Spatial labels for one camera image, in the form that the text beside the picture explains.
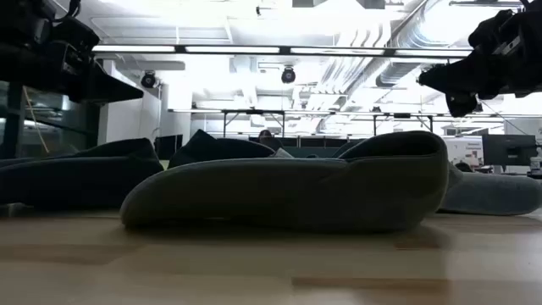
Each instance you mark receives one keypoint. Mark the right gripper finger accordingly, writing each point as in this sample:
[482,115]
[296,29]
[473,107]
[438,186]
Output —
[466,76]
[461,105]

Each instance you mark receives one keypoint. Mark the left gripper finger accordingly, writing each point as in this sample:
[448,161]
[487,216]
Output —
[106,89]

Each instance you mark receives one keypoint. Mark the light grey-blue baseball cap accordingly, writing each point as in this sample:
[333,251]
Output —
[491,192]

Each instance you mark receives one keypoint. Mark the blue denim baseball cap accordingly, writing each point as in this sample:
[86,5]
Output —
[211,148]
[76,178]

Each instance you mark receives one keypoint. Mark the dark green baseball cap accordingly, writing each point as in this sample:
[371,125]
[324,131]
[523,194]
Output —
[275,190]

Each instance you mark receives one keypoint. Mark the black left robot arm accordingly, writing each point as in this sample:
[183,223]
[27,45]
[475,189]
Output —
[17,21]

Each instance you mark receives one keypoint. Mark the black round ceiling spotlight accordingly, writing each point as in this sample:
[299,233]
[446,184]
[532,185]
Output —
[148,79]
[288,75]

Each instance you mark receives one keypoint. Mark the white printed sign board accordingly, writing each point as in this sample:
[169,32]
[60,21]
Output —
[466,148]

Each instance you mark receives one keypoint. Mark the person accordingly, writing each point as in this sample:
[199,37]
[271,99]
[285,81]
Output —
[463,166]
[265,136]

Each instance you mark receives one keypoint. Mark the black computer monitor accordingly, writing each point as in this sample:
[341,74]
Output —
[508,150]

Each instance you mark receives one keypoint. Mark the black framed glass partition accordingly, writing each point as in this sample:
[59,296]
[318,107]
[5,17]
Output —
[12,127]

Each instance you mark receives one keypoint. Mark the long ceiling light bar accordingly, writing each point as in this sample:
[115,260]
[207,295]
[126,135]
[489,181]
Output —
[233,49]

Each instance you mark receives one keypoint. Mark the black framed workbench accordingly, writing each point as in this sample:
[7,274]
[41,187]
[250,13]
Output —
[254,112]

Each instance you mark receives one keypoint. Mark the dark green office partition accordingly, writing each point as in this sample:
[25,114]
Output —
[313,149]

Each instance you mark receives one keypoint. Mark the silver ventilation duct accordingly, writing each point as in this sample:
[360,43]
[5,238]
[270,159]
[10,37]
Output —
[402,72]

